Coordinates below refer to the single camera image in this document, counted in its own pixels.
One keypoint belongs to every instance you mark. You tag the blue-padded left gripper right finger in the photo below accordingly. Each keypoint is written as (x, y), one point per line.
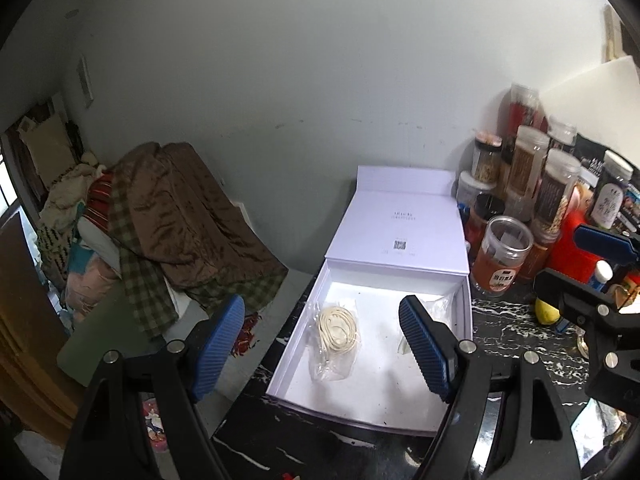
(532, 439)

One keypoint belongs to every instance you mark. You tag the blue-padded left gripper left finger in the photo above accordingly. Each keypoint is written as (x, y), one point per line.
(109, 438)

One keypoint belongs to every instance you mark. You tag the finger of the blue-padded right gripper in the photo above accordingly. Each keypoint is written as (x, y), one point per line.
(603, 327)
(617, 248)

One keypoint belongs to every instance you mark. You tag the clear zip bag with snacks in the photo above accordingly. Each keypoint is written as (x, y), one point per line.
(430, 309)

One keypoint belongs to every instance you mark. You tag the bag of cream rope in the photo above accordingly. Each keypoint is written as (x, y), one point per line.
(333, 340)

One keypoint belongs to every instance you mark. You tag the blue effervescent tablet tube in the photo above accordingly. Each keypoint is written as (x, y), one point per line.
(597, 279)

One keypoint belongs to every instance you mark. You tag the yellow lemon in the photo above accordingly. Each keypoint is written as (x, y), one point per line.
(546, 315)

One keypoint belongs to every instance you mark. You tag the dark jar white label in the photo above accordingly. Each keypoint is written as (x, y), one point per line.
(610, 191)

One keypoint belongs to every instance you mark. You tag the red canister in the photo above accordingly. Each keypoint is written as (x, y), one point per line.
(565, 257)

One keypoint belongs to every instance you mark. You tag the trash bin with pink bag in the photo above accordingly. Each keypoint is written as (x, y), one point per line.
(154, 425)

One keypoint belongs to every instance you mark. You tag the tall jar grain contents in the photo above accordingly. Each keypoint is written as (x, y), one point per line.
(556, 186)

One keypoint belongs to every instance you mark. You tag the wooden folding boards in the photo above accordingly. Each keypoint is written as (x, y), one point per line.
(33, 387)

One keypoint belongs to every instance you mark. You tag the black stand-up pouch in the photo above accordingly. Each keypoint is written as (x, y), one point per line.
(591, 155)

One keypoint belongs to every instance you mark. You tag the clear jar orange label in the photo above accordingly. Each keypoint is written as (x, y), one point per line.
(503, 250)

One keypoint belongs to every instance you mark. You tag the green sofa cushion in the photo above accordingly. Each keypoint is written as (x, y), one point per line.
(110, 325)

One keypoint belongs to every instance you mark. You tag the tall jar brown contents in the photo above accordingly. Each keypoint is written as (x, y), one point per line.
(530, 149)

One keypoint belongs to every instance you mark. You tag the green plaid cloth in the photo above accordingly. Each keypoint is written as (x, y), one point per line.
(143, 280)

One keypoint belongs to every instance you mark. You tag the small jar pink lid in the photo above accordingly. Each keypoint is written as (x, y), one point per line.
(486, 157)

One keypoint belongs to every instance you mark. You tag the white open gift box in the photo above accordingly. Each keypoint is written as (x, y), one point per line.
(400, 235)

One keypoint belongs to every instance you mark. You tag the tall jar red contents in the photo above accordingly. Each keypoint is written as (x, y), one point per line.
(524, 109)

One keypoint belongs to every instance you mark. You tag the pile of clothes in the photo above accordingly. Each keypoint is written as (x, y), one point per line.
(77, 255)

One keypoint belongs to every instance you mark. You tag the wall switch plate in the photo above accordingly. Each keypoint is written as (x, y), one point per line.
(84, 81)

